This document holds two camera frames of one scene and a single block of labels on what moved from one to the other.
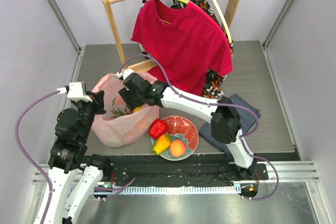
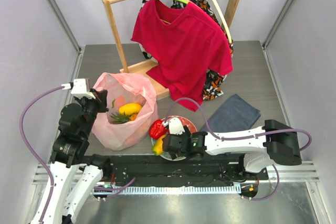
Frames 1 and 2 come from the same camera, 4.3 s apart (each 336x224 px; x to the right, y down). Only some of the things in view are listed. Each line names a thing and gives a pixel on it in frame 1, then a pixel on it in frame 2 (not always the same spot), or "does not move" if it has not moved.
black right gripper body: x=128 y=94 → x=166 y=145
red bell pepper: x=157 y=128 does not move
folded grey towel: x=247 y=118 does not move
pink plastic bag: x=118 y=127 does not move
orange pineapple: x=118 y=113 → x=118 y=119
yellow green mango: x=161 y=144 does not move
